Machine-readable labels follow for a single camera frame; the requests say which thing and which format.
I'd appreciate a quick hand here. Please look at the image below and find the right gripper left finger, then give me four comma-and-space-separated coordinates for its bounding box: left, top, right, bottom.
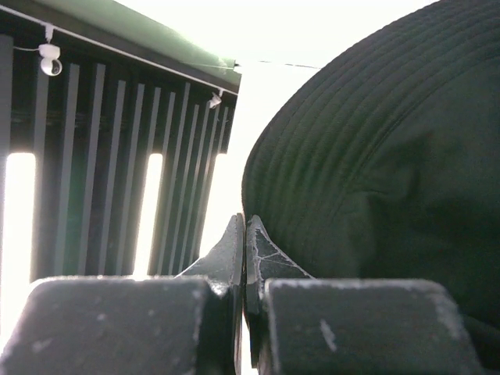
176, 213, 245, 295

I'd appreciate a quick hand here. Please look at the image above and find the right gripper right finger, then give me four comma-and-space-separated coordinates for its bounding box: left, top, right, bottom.
246, 216, 313, 297

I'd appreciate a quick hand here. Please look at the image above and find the black smiley bucket hat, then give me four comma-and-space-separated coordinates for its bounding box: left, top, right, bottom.
241, 1, 499, 373

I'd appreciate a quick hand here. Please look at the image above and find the white ceiling security camera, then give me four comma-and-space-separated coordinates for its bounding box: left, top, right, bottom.
38, 43, 63, 77

